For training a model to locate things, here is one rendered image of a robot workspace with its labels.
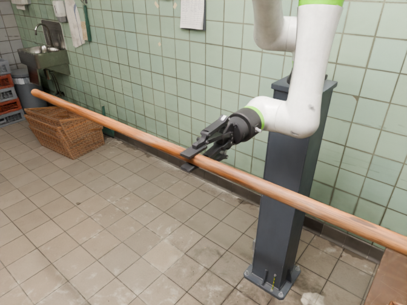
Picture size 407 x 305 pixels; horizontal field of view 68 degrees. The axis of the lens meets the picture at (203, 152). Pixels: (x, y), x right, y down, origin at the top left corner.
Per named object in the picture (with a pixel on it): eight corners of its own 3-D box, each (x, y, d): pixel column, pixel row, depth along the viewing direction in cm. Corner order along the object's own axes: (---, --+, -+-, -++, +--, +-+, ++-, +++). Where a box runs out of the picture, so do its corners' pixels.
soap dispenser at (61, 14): (68, 22, 316) (64, 0, 306) (60, 22, 310) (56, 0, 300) (64, 21, 321) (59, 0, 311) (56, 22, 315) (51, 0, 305)
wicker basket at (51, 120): (65, 147, 286) (58, 120, 272) (29, 133, 311) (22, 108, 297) (104, 128, 322) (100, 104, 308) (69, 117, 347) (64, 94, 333)
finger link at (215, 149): (220, 135, 85) (221, 139, 86) (196, 157, 79) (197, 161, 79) (232, 138, 83) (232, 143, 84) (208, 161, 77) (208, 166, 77)
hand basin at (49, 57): (78, 101, 373) (60, 22, 327) (49, 111, 348) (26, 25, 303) (59, 94, 398) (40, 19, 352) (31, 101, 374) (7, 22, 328)
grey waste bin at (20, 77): (54, 111, 413) (43, 70, 386) (26, 119, 389) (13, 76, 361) (42, 104, 434) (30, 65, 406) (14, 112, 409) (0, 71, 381)
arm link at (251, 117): (232, 130, 97) (234, 103, 92) (264, 141, 91) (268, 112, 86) (221, 137, 93) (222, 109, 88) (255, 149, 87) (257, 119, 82)
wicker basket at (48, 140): (66, 164, 295) (60, 138, 281) (34, 148, 322) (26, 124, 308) (106, 144, 330) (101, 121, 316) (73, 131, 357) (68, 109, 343)
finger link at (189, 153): (207, 147, 75) (207, 145, 75) (189, 159, 70) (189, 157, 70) (198, 144, 77) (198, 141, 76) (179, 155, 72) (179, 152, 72)
